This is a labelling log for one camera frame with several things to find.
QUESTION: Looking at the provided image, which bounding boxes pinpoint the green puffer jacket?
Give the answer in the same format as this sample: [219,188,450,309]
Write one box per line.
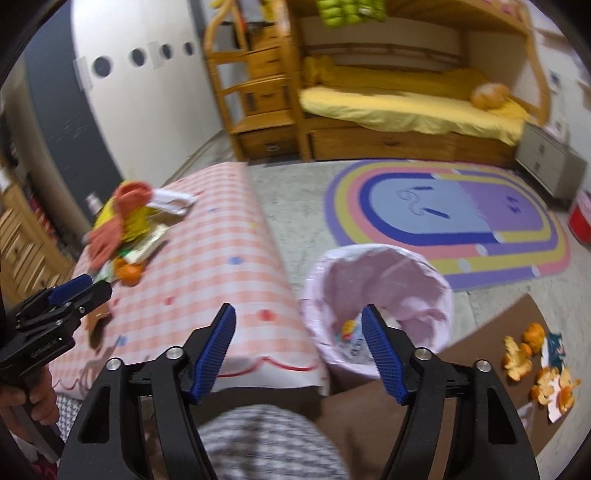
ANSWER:
[315,0,388,28]

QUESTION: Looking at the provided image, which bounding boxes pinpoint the pink trash bag bin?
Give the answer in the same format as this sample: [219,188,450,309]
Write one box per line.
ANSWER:
[300,244,454,389]

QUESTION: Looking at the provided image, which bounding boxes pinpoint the orange knitted glove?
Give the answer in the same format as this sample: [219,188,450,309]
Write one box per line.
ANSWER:
[86,181,153,271]

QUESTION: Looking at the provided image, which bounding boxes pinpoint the yellow foam fruit net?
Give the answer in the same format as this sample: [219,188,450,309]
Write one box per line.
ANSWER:
[93,197,156,243]

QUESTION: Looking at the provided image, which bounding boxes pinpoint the orange plush toy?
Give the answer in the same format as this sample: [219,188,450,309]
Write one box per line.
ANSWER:
[470,83,511,110]

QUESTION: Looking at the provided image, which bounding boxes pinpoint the rainbow oval rug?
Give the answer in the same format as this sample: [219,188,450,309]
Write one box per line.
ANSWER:
[325,159,571,291]

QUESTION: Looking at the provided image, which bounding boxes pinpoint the red bucket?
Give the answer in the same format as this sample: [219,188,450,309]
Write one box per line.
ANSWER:
[568,190,591,247]

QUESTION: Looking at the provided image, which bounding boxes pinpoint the wooden bunk bed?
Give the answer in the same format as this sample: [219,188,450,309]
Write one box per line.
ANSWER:
[273,1,551,166]

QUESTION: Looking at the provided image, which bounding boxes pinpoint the pink checkered tablecloth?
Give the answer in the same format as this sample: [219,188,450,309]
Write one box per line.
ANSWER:
[50,162,329,400]

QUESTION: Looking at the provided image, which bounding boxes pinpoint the brown cardboard sheet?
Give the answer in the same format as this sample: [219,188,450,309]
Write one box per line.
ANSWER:
[317,295,557,479]

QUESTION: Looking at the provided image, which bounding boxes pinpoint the wooden cabinet with glass door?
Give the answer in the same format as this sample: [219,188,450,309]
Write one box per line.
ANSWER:
[1,184,75,304]

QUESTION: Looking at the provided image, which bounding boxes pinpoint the person's left hand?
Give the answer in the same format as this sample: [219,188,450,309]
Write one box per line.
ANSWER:
[1,366,59,432]

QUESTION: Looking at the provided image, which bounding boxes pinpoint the wooden stair drawers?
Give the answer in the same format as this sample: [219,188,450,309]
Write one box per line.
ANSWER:
[204,1,308,163]

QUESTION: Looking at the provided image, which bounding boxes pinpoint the green white medicine box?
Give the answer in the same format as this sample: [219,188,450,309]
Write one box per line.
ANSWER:
[116,223,169,264]

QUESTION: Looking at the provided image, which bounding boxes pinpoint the yellow mattress sheet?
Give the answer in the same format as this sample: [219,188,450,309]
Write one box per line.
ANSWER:
[298,56,530,147]

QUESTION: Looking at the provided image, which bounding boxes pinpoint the orange peel pile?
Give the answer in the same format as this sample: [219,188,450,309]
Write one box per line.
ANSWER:
[501,322,581,423]

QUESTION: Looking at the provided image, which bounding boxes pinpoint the white wardrobe with round holes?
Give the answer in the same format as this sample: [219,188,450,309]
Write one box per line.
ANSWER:
[22,0,223,222]

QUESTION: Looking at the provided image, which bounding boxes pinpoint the white paper wrapper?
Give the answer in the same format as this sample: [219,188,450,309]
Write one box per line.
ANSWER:
[146,189,197,217]

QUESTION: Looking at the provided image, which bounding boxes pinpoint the brown leather sheath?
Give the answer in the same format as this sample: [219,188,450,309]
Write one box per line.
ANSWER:
[85,302,112,350]

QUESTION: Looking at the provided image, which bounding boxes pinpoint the white spray bottle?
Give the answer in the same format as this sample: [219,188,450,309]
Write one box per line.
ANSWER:
[86,193,103,217]

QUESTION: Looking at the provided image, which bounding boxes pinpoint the grey bedside cabinet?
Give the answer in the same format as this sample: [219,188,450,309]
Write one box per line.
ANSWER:
[516,123,587,201]

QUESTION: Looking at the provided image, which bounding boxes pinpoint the tangerine with peel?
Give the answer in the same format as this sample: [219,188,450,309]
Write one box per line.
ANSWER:
[113,257,146,287]

